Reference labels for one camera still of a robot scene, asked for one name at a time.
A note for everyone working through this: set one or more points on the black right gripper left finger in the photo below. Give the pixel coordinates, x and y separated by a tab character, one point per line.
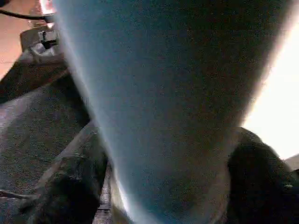
70	191

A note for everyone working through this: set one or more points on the white plastic table top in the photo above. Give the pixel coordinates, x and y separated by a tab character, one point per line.
280	116

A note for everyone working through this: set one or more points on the white plastic table leg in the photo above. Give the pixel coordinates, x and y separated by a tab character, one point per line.
177	93

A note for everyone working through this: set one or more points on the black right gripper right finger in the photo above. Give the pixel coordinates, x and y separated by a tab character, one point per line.
261	186

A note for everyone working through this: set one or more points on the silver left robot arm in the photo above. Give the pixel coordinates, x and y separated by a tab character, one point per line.
37	51

